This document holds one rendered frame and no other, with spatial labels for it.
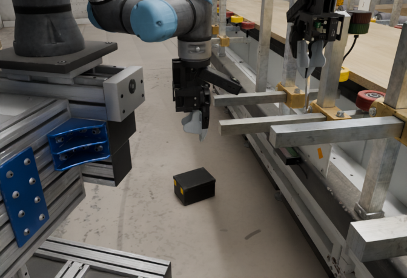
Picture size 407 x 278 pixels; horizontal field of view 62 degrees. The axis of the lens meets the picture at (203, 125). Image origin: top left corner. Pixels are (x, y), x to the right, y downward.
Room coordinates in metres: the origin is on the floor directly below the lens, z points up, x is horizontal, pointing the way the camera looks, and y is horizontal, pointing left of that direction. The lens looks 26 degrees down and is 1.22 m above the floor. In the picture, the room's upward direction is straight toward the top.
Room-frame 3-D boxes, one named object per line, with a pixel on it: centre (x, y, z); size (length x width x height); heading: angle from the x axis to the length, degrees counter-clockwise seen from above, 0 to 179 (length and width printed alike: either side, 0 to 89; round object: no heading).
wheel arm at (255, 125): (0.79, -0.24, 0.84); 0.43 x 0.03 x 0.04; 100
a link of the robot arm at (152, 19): (0.67, 0.09, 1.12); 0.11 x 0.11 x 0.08; 56
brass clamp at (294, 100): (1.08, -0.29, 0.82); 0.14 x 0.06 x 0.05; 10
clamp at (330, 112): (0.83, -0.34, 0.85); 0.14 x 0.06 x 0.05; 10
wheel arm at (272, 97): (1.05, -0.25, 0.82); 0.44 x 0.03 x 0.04; 100
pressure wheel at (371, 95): (0.83, -0.45, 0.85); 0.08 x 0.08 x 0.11
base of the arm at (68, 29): (0.78, 0.35, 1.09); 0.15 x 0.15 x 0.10
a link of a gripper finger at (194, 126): (0.73, 0.02, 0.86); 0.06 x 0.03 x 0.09; 100
